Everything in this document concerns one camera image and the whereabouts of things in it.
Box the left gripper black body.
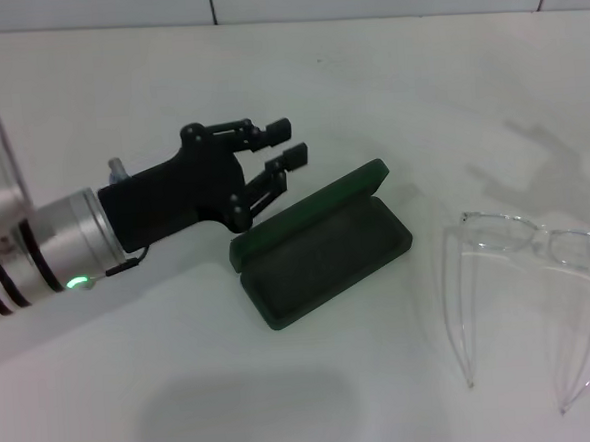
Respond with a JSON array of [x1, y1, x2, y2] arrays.
[[92, 119, 253, 255]]

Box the green glasses case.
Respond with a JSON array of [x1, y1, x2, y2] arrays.
[[224, 156, 417, 335]]

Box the clear white glasses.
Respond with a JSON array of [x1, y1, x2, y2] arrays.
[[437, 203, 590, 421]]

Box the left gripper silver connector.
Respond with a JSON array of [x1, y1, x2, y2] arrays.
[[107, 155, 129, 184]]

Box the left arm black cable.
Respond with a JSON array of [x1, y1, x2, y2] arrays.
[[83, 244, 153, 290]]

